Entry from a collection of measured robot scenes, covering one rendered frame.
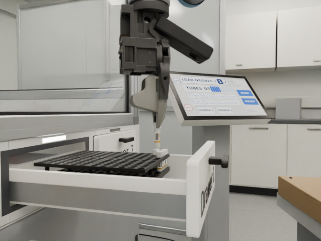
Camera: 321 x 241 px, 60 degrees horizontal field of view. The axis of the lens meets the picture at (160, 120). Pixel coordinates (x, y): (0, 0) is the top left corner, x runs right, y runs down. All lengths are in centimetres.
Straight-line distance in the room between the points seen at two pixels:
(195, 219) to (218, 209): 111
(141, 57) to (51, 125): 28
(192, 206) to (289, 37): 359
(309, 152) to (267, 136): 47
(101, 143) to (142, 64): 39
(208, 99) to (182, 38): 88
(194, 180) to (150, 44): 23
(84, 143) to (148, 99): 33
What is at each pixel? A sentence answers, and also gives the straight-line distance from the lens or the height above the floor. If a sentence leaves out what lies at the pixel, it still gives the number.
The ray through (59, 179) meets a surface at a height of 88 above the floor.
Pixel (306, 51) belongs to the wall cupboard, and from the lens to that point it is 389.
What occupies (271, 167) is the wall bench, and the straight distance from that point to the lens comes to 350.
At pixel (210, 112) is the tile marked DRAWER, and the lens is 131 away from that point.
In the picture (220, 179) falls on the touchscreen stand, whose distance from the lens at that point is 149.
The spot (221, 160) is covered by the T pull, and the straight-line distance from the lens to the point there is 51.
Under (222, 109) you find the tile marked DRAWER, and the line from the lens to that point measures 136.
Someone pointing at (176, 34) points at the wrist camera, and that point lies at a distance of 51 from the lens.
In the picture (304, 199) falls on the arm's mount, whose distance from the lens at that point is 76.
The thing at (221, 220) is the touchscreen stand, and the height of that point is 44.
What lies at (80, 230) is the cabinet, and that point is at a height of 69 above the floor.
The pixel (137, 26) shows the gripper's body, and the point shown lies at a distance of 50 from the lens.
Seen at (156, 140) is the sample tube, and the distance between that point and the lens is 50.
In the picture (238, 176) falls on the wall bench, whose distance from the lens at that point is 354.
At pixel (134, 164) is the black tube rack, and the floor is 90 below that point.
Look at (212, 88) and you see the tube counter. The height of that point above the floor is 112.
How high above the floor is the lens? 100
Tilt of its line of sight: 2 degrees down
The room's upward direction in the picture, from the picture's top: straight up
